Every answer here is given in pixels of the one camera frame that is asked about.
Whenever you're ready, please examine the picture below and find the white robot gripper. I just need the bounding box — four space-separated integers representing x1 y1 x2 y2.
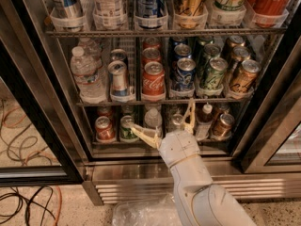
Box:
130 98 200 168

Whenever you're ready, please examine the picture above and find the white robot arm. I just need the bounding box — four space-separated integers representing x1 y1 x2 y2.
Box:
130 101 257 226

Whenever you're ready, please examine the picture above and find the bottom shelf silver can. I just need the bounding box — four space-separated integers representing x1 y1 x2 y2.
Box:
169 113 183 131

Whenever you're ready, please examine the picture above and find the bottom shelf water bottle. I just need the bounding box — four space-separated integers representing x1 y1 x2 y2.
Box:
144 108 163 137

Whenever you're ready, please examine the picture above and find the bottom shelf juice bottle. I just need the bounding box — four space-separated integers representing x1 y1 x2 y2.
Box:
195 104 213 141

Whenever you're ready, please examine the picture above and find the bottom shelf green can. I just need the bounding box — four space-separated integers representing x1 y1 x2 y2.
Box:
119 115 138 142

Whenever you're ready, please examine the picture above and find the bottom shelf brown can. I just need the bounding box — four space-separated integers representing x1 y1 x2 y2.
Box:
212 113 235 137

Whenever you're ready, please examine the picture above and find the front blue pepsi can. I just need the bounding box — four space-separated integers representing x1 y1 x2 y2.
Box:
172 57 196 91

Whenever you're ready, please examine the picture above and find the blue pepsi can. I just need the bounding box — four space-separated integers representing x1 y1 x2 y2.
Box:
172 57 196 91
173 43 192 61
169 37 188 47

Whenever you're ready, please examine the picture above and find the bottom shelf red can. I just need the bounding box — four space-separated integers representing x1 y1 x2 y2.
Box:
95 116 115 140

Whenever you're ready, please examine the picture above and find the front green soda can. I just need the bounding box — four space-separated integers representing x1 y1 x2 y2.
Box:
200 57 228 90

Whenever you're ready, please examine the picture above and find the green soda can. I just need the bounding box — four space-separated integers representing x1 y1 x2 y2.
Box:
195 35 214 51
198 43 222 66
200 57 228 90

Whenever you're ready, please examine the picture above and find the stainless steel fridge base grille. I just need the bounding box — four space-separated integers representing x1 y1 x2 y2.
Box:
83 158 301 205

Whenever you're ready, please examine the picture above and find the front silver red bull can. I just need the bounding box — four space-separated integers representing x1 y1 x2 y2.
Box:
108 60 129 96

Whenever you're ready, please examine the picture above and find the silver red bull can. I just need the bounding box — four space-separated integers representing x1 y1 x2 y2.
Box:
110 49 128 64
108 60 129 96

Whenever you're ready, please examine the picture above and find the front gold soda can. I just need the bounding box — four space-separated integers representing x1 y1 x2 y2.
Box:
229 59 261 93

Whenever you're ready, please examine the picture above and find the gold soda can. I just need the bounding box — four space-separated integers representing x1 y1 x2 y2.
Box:
224 35 246 52
229 45 251 69
229 59 261 93

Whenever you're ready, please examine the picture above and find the rear blue pepsi can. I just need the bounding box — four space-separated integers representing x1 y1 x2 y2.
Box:
169 37 188 47

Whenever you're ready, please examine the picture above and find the rear silver red bull can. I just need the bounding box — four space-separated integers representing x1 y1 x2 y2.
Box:
110 49 128 64

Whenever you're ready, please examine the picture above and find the rear green soda can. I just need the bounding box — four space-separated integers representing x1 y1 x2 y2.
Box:
195 35 214 51

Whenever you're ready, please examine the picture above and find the right glass fridge door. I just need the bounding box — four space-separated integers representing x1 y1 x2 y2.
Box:
235 5 301 173

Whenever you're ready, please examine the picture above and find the glass fridge door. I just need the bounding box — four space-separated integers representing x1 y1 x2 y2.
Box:
235 5 301 173
0 0 86 186

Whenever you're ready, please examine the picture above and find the rear gold soda can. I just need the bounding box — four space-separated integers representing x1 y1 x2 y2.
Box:
224 35 246 52

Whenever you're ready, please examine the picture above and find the top shelf gold can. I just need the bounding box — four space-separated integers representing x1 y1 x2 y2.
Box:
173 0 205 29

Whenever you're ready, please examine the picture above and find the left glass fridge door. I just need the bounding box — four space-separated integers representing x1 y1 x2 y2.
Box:
0 0 86 186

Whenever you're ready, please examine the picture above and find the top shelf red coke can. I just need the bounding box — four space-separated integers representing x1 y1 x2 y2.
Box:
246 0 289 27

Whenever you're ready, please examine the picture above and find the clear plastic bag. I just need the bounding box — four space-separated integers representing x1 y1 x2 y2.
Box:
112 193 182 226

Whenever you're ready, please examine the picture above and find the front clear water bottle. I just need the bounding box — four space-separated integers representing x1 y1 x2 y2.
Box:
71 46 106 104

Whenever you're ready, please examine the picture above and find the clear water bottle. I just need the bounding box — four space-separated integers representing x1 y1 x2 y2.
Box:
78 38 103 69
71 46 106 104

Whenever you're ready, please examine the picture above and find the rear clear water bottle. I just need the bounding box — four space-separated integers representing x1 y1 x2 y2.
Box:
78 38 103 69

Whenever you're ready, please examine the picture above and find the black cable on floor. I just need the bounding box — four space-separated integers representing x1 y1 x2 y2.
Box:
0 99 57 226

